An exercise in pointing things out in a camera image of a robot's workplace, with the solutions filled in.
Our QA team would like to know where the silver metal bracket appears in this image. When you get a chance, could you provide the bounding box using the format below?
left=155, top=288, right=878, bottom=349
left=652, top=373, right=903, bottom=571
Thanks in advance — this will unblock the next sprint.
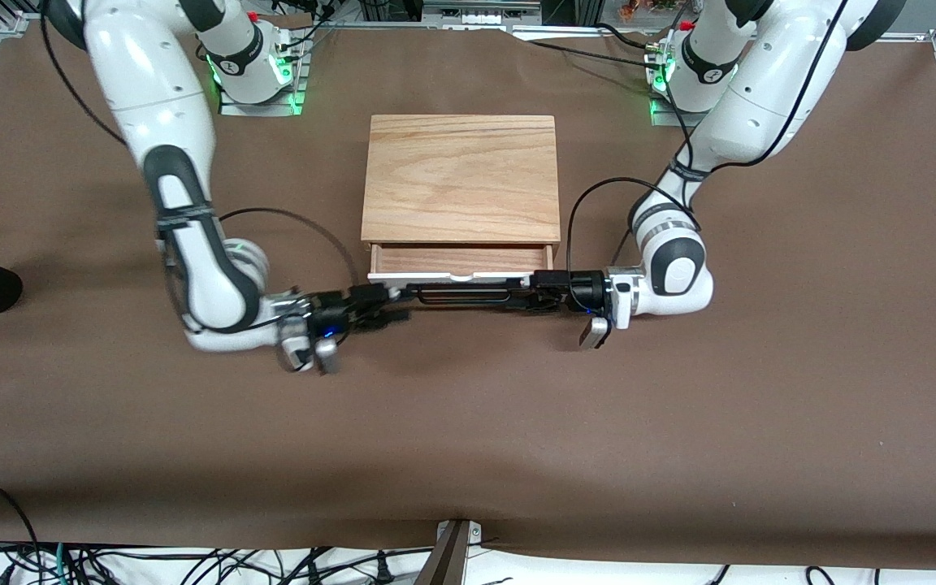
left=435, top=519, right=483, bottom=544

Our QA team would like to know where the black drawer handle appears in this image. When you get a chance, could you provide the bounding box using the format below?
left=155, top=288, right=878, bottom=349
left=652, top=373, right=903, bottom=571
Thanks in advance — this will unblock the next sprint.
left=401, top=279, right=535, bottom=309

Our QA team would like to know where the wooden drawer cabinet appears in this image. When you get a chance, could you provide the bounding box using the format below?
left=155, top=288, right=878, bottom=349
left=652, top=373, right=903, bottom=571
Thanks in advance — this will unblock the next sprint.
left=360, top=114, right=563, bottom=274

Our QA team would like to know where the black base cable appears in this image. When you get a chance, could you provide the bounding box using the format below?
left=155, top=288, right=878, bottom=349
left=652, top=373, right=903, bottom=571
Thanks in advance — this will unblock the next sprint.
left=517, top=23, right=665, bottom=72
left=271, top=0, right=340, bottom=59

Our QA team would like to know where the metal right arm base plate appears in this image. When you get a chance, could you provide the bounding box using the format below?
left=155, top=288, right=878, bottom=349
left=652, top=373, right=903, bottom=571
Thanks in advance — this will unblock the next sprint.
left=217, top=37, right=308, bottom=116

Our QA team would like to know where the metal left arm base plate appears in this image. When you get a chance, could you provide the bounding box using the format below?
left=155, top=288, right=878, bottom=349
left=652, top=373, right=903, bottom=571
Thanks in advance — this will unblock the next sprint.
left=648, top=88, right=709, bottom=128

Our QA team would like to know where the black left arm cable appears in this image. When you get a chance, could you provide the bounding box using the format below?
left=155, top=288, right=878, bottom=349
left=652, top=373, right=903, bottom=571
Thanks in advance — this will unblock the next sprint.
left=565, top=0, right=852, bottom=279

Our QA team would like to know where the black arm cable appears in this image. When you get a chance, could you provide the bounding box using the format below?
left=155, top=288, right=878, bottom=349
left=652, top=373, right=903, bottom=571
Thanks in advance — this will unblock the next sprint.
left=39, top=0, right=361, bottom=327
left=565, top=0, right=852, bottom=279

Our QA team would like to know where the black left base cable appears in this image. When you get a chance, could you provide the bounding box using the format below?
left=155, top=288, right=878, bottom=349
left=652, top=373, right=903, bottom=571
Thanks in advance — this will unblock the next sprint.
left=517, top=23, right=665, bottom=72

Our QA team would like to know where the brown paper table cover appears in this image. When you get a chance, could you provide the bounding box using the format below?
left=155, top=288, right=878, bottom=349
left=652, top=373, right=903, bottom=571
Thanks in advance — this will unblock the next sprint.
left=0, top=12, right=936, bottom=570

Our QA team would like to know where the grey metal rack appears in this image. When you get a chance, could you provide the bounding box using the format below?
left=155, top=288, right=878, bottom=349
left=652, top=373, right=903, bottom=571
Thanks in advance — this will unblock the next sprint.
left=422, top=0, right=543, bottom=24

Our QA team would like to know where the dark grey camera stand pole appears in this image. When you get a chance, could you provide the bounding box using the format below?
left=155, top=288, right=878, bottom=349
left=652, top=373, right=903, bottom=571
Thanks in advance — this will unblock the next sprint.
left=414, top=520, right=470, bottom=585

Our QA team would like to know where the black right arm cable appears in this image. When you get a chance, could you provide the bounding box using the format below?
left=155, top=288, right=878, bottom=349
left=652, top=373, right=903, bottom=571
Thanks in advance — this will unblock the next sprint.
left=39, top=0, right=361, bottom=327

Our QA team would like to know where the black right base cable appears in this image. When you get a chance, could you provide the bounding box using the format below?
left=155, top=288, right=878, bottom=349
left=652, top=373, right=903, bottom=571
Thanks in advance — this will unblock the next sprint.
left=271, top=0, right=340, bottom=59

